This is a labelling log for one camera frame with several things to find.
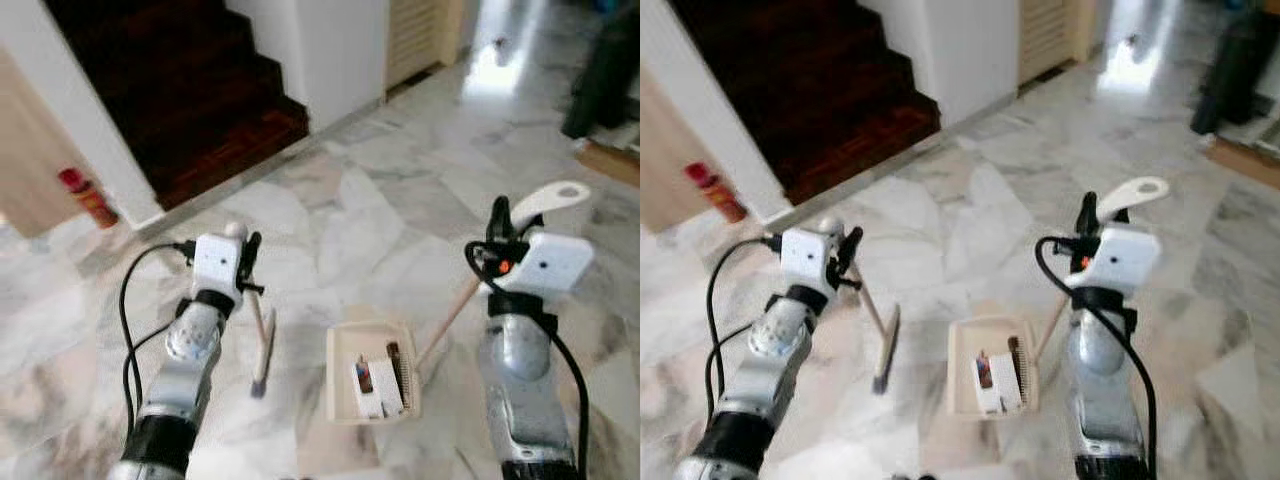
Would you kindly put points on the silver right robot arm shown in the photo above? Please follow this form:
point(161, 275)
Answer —
point(1100, 400)
point(520, 400)

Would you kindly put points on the brown wooden plinth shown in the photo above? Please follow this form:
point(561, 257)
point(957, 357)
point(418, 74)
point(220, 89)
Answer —
point(610, 162)
point(1245, 162)

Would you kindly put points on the red spray can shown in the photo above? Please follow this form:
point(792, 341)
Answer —
point(718, 195)
point(90, 200)

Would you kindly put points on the dark wooden staircase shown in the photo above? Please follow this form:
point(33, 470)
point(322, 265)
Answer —
point(200, 100)
point(830, 90)

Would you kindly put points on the white carton box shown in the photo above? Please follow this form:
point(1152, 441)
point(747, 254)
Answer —
point(1005, 395)
point(385, 400)

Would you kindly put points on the beige louvred door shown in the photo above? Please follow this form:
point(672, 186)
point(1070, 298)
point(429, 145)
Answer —
point(415, 40)
point(1045, 40)

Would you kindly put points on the black bulky bag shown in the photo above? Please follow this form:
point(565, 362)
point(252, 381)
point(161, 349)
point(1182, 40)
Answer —
point(1235, 70)
point(605, 70)

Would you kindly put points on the light wooden door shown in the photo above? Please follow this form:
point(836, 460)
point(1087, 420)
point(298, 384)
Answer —
point(40, 160)
point(680, 170)

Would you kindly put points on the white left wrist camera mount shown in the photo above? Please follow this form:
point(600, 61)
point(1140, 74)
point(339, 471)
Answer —
point(808, 262)
point(215, 265)

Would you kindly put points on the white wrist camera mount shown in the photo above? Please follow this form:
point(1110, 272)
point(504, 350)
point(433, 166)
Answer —
point(215, 265)
point(808, 262)
point(1130, 258)
point(555, 265)

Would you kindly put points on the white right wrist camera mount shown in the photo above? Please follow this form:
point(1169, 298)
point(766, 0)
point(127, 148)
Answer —
point(555, 265)
point(1130, 258)

